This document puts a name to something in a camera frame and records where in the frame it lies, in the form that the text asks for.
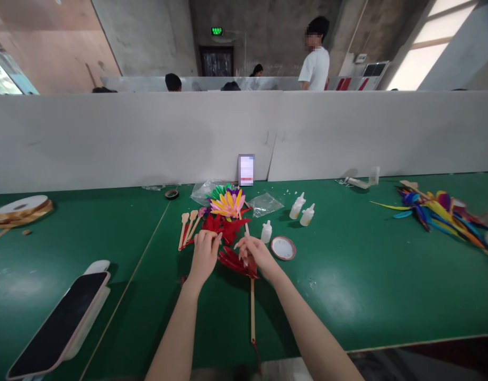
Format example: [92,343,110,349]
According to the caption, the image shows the person's right hand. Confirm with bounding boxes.
[232,236,283,281]

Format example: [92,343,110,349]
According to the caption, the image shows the dark door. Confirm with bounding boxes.
[199,46,234,77]

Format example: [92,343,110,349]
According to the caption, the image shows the clear plastic bag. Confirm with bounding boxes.
[248,192,285,219]
[190,179,229,207]

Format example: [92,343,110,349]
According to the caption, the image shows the pile of multicoloured feathers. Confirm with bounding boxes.
[369,179,488,259]

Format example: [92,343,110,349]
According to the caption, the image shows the pile of red feathers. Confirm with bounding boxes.
[200,213,252,246]

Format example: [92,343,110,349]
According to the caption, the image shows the white partition board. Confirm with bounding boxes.
[0,89,488,195]

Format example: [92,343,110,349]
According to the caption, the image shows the smartphone in pink case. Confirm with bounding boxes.
[6,271,111,380]

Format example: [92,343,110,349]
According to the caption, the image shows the multicoloured feather fan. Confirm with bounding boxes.
[205,183,251,221]

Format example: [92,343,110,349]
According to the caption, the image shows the white power bank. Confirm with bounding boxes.
[65,260,112,360]

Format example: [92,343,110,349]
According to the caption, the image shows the person's left fingers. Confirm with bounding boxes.
[193,230,223,251]

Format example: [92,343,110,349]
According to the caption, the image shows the white handheld fan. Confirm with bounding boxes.
[344,166,381,191]

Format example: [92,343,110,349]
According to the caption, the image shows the round lid with white glue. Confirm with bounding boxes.
[270,236,297,261]

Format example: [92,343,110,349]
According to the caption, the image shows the upright smartphone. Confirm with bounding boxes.
[238,153,256,187]

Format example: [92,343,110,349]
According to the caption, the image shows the person's right fingers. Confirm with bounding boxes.
[232,236,265,267]

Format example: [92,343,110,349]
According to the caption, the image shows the person's left hand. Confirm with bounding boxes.
[188,229,223,285]

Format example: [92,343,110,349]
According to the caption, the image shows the white standing air conditioner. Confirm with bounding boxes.
[357,60,390,91]

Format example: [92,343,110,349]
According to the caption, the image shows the gold ribbon spool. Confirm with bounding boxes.
[0,195,54,243]

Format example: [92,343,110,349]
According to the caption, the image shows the wooden spoon-shaped stick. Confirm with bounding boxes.
[183,210,199,248]
[189,206,209,239]
[178,212,189,251]

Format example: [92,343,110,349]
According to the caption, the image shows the red feather fan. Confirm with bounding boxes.
[218,245,261,345]

